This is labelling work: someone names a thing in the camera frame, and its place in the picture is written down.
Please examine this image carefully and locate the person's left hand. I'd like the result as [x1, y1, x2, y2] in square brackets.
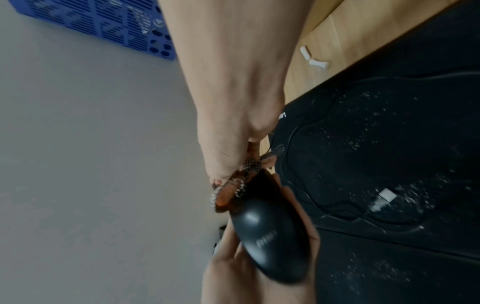
[200, 172, 322, 304]

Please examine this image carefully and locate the person's right hand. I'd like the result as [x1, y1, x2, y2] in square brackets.
[155, 0, 316, 182]

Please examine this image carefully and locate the black mouse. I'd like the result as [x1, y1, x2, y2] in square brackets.
[228, 169, 312, 284]

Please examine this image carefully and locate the pink cleaning cloth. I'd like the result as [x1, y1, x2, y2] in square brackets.
[209, 143, 288, 213]

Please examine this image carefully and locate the black mouse pad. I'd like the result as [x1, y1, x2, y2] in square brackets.
[314, 226, 480, 304]
[275, 0, 480, 259]

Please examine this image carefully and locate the black mouse cable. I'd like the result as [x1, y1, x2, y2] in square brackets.
[279, 71, 480, 235]

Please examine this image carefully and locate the small white twist tie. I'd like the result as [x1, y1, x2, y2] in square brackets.
[299, 45, 332, 70]

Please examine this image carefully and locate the blue rack with holes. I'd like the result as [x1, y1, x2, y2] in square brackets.
[7, 0, 178, 62]

